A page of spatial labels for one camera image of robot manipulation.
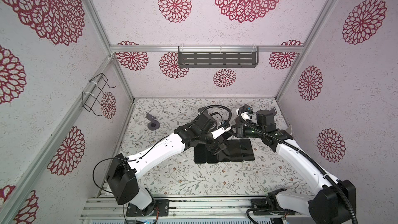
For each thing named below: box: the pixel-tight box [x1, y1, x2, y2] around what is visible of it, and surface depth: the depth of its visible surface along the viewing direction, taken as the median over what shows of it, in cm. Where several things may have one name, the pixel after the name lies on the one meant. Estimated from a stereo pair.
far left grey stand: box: [145, 112, 161, 131], surface depth 105 cm
